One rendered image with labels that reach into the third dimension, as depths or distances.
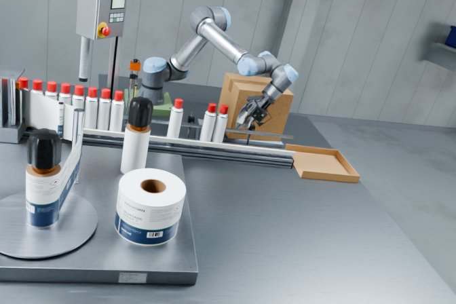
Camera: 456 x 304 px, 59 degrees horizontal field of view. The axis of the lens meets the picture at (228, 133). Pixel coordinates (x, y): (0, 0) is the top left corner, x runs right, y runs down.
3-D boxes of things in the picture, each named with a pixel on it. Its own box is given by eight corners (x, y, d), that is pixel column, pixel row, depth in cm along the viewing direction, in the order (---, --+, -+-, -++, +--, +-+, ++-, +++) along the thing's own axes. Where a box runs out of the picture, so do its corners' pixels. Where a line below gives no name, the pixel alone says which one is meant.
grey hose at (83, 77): (78, 81, 170) (81, 32, 161) (79, 78, 173) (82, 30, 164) (87, 82, 171) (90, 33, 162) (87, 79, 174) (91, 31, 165)
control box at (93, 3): (74, 33, 158) (77, -17, 150) (104, 30, 172) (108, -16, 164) (96, 41, 155) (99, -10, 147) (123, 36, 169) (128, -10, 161)
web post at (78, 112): (68, 156, 153) (71, 111, 145) (70, 150, 157) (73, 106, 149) (81, 157, 154) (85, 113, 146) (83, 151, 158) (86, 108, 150)
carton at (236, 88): (227, 138, 204) (239, 89, 192) (215, 118, 224) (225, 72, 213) (280, 141, 214) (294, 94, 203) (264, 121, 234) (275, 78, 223)
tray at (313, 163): (300, 178, 188) (303, 170, 186) (283, 150, 210) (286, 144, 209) (357, 183, 195) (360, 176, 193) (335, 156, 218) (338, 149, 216)
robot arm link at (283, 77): (289, 64, 179) (302, 77, 176) (272, 83, 182) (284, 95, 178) (283, 60, 172) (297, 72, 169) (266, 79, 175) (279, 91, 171)
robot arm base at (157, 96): (136, 104, 214) (138, 87, 209) (136, 93, 227) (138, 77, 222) (165, 106, 218) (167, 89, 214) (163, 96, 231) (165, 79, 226)
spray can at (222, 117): (211, 148, 184) (220, 107, 176) (209, 142, 189) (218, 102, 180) (222, 149, 185) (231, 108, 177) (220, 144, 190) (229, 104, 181)
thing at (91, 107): (82, 134, 170) (85, 89, 161) (83, 129, 174) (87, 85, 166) (95, 136, 171) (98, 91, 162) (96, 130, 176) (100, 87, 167)
